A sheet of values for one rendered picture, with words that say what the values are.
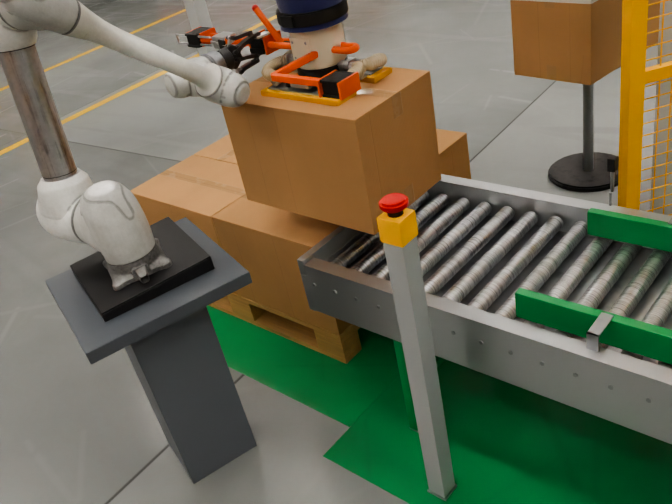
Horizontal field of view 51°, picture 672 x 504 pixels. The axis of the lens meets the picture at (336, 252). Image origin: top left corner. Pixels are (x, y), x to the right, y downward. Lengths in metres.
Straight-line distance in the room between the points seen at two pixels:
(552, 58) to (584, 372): 1.82
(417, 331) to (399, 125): 0.73
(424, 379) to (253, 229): 1.07
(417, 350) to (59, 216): 1.10
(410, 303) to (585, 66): 1.79
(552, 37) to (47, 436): 2.67
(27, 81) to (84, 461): 1.42
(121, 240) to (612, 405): 1.38
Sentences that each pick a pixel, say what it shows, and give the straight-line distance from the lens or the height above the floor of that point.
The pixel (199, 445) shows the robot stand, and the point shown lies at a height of 0.14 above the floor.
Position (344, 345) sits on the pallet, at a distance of 2.75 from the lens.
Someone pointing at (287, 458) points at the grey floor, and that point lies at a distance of 2.52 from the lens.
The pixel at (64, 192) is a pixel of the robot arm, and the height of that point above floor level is 1.05.
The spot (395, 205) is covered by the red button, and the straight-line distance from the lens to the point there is 1.63.
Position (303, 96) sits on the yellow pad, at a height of 1.09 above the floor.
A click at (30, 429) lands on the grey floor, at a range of 3.13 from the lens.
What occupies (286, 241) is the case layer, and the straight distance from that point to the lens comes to 2.59.
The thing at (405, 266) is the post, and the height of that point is 0.87.
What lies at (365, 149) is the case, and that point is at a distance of 2.13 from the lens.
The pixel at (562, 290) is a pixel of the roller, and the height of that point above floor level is 0.55.
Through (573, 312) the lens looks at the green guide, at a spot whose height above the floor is 0.63.
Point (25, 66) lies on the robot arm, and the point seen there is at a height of 1.41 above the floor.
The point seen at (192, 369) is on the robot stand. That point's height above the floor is 0.44.
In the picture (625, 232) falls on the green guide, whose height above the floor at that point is 0.59.
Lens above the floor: 1.82
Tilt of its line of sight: 32 degrees down
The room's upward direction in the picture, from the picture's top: 13 degrees counter-clockwise
